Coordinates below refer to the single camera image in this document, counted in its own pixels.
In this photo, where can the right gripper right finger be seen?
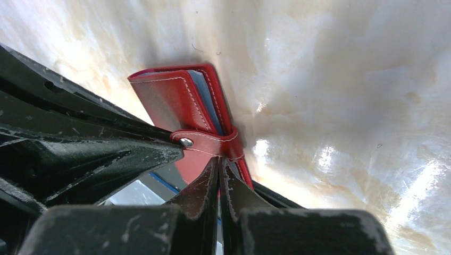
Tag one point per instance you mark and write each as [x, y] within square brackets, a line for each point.
[251, 225]

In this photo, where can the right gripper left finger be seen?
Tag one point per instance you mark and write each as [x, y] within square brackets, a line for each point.
[186, 224]

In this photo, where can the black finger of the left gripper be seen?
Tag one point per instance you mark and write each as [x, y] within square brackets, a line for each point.
[63, 145]

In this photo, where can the red leather card holder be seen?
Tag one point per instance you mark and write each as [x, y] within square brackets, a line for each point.
[188, 101]

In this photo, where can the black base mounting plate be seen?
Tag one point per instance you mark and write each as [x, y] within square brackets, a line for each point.
[170, 177]

